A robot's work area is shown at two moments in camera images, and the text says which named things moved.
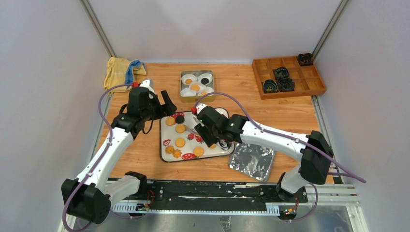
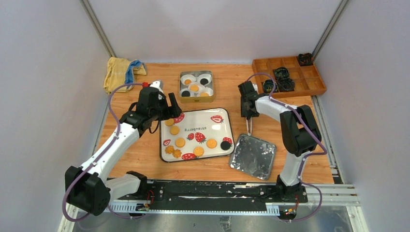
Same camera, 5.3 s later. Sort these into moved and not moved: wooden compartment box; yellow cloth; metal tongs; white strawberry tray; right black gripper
Moved: metal tongs; right black gripper
Not moved: yellow cloth; wooden compartment box; white strawberry tray
